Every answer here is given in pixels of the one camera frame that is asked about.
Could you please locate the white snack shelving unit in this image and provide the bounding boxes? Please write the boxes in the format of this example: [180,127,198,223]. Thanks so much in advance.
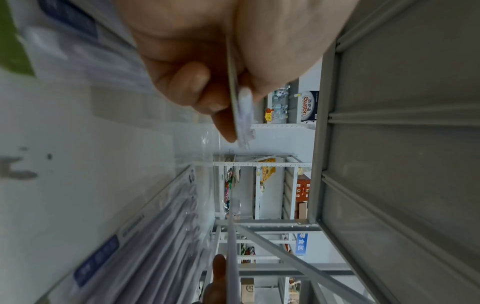
[212,153,312,220]

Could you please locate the white metal shelf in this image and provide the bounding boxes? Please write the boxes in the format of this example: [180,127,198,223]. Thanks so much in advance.
[0,0,480,304]

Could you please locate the blue and white water carton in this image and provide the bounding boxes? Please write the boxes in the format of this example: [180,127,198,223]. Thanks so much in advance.
[299,90,321,123]

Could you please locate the row of purple toothbrush packets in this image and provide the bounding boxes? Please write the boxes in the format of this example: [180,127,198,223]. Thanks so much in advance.
[36,164,217,304]

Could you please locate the pile of snack packets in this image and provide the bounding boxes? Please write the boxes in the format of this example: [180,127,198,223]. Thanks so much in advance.
[224,167,242,214]

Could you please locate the purple toothbrush packet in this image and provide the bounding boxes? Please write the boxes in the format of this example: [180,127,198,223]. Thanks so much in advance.
[224,35,258,151]

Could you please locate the cluster of water and soda bottles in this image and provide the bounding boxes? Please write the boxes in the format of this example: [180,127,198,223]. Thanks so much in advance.
[270,84,292,124]

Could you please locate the open cardboard box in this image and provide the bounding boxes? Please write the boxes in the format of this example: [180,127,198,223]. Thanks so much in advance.
[295,201,311,220]

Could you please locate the brown cardboard box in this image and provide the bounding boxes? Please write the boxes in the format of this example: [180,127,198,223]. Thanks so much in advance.
[240,277,256,304]

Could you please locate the yellow snack packet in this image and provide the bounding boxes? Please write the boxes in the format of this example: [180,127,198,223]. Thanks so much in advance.
[258,158,277,184]

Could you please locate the blue printed sign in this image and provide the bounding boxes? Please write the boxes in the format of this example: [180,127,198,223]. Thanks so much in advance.
[295,232,310,256]

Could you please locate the person's left hand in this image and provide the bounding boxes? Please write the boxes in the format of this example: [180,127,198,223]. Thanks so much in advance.
[113,0,361,143]

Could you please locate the white drinks shelving unit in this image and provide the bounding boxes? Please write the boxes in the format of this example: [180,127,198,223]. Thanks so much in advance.
[251,80,321,130]

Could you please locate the white goods rack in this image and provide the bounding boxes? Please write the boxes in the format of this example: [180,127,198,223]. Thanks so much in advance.
[239,234,301,304]

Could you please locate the person's right hand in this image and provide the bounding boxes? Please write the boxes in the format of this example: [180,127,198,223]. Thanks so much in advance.
[191,253,228,304]

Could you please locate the red gift box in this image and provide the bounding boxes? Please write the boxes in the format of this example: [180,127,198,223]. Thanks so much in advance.
[295,175,312,203]

